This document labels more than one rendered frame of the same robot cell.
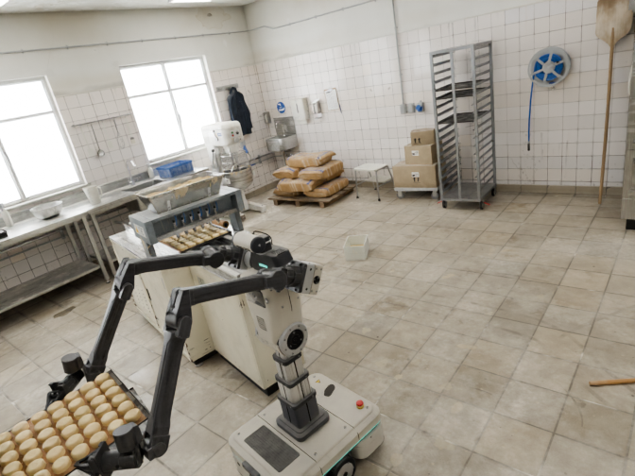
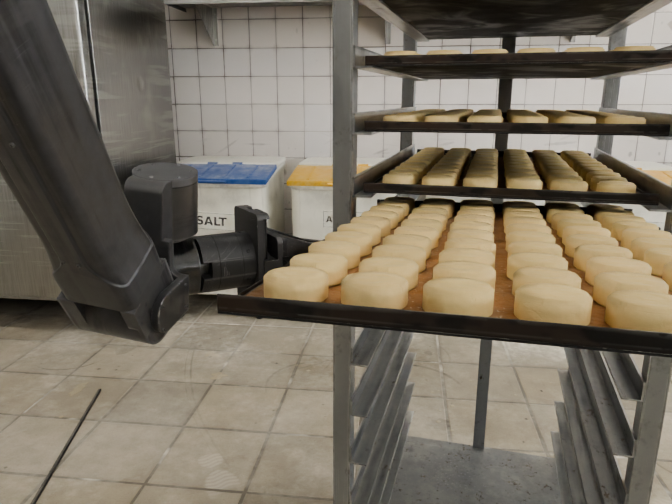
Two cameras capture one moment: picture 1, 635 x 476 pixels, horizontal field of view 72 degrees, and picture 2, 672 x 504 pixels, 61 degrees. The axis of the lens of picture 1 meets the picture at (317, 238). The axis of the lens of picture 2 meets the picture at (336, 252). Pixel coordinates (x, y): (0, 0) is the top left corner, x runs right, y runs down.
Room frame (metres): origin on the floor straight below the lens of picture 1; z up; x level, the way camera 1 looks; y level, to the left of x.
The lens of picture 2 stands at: (1.54, 0.49, 1.09)
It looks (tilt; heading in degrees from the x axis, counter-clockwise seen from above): 15 degrees down; 144
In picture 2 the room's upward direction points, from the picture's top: straight up
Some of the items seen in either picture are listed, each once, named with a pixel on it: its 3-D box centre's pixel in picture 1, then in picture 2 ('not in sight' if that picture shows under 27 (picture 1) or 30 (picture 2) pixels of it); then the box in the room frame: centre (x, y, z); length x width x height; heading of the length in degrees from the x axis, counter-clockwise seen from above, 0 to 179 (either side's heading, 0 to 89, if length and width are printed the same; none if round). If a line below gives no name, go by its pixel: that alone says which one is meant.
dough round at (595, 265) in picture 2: (77, 404); (617, 273); (1.31, 0.96, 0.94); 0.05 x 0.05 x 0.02
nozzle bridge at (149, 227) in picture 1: (192, 224); not in sight; (3.06, 0.87, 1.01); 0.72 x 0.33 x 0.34; 126
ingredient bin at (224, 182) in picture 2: not in sight; (229, 233); (-1.19, 1.76, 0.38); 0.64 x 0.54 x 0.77; 140
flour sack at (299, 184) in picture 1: (300, 182); not in sight; (6.52, 0.09, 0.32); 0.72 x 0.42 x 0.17; 52
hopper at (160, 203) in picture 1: (182, 193); not in sight; (3.06, 0.87, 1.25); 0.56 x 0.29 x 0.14; 126
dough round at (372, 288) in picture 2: (126, 407); (374, 291); (1.24, 0.75, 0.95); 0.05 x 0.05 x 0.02
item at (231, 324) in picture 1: (246, 312); not in sight; (2.65, 0.58, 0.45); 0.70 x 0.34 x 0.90; 36
